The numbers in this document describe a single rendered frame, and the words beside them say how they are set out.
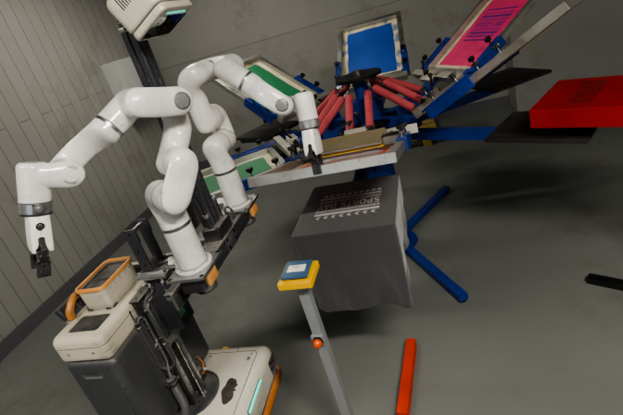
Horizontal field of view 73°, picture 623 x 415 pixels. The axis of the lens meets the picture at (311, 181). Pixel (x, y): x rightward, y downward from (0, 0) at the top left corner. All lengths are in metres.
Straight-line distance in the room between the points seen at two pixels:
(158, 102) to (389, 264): 1.11
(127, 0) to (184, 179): 0.53
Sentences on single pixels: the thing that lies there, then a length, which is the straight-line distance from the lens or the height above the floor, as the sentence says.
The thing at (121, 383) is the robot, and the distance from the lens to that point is 2.02.
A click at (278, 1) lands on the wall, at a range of 5.91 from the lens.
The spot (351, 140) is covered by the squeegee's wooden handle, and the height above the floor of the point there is 1.15.
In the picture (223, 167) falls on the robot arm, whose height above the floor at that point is 1.32.
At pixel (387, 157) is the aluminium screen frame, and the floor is 1.25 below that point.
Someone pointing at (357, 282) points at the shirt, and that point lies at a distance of 1.90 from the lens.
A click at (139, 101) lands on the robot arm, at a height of 1.70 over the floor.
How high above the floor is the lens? 1.80
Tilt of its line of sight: 22 degrees down
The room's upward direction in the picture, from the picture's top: 17 degrees counter-clockwise
